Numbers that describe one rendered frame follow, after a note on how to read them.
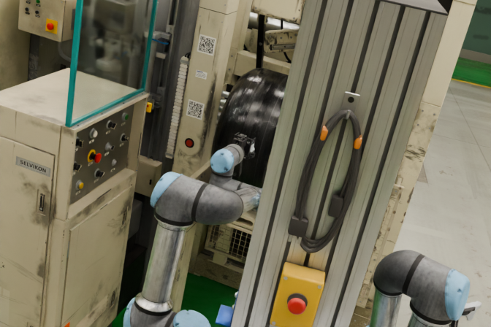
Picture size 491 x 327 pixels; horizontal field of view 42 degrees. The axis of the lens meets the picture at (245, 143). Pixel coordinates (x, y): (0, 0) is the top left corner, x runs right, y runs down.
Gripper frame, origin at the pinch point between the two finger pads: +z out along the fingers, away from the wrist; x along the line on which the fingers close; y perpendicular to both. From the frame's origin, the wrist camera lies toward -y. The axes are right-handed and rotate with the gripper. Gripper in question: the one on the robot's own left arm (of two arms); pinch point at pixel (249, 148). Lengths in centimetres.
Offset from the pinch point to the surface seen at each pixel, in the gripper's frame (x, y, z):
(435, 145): -81, -66, 449
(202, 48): 34.6, 29.7, 17.1
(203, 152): 26.5, -15.8, 25.3
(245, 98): 8.9, 16.8, 8.1
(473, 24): -93, 57, 954
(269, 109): -2.3, 15.7, 7.3
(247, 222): -2.2, -37.9, 19.4
